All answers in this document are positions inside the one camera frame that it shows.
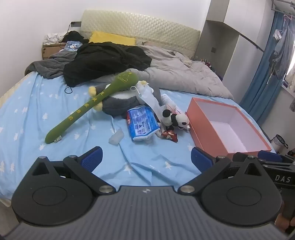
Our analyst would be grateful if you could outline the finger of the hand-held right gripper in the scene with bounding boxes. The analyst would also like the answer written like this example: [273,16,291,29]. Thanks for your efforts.
[233,152,249,162]
[258,150,295,163]

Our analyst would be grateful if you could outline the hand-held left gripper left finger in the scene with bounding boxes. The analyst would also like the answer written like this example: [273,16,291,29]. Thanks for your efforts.
[30,146,117,194]

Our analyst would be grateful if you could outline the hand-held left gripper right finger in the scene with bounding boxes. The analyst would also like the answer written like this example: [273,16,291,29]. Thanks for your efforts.
[180,147,265,194]

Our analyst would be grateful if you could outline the pink cardboard box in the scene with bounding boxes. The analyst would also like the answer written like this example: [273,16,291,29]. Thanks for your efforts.
[185,97,272,160]

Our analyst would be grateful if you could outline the white tissue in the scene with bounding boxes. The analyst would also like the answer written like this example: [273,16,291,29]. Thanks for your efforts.
[109,130,124,146]

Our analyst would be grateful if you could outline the red snack packet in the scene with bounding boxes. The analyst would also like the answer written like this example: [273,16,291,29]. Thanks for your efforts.
[160,130,179,143]

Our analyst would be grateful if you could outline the panda plush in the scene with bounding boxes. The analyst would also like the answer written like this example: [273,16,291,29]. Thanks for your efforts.
[162,109,190,131]

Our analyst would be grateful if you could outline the blue tissue pack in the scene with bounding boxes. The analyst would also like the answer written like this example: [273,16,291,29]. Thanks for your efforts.
[127,105,160,141]

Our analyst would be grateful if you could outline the pale blue face mask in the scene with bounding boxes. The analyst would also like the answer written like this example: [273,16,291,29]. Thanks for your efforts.
[130,84,166,118]

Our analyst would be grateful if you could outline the person's right hand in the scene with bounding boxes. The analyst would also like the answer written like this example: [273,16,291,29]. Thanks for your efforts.
[278,213,295,233]

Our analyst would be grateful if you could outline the small white waste bin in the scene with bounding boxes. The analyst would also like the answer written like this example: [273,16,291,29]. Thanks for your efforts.
[271,134,288,153]

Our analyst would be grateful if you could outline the green plush stick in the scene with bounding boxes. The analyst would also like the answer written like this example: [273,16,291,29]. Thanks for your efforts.
[45,71,139,145]

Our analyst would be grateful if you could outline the grey penguin plush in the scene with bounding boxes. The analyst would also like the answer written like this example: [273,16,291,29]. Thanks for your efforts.
[89,80,162,119]

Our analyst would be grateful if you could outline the blue curtain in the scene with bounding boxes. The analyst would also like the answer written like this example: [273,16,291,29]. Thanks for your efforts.
[240,10,291,125]

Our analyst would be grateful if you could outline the grey duvet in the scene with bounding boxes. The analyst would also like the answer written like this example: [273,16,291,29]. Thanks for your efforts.
[127,44,234,100]

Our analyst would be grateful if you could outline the white wardrobe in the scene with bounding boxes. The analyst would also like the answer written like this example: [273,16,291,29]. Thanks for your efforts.
[203,0,275,102]

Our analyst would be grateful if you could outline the black clothing heap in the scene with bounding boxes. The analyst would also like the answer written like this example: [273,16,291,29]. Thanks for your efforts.
[63,42,152,88]

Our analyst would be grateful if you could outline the hanging grey clothes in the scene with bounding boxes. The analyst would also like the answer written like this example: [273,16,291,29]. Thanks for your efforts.
[268,28,295,80]

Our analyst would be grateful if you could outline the dark grey blanket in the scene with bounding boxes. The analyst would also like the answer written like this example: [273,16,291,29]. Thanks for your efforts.
[25,49,77,80]

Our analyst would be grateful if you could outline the blue cartoon packet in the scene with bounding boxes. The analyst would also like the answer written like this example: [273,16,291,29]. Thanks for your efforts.
[65,41,82,50]

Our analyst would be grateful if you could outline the brown cardboard box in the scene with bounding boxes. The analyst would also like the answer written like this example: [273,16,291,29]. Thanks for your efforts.
[41,43,67,60]

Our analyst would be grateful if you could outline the yellow pillow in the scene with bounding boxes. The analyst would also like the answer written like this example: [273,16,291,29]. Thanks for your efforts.
[89,31,136,46]

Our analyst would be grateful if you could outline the dark cloth bundle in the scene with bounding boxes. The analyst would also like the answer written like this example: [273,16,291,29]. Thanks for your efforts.
[62,31,89,44]

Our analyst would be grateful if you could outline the white crumpled cloth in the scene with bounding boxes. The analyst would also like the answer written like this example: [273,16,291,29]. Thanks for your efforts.
[43,32,67,45]

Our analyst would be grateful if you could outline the cream quilted headboard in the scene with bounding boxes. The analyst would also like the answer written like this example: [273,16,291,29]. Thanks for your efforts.
[80,10,200,59]

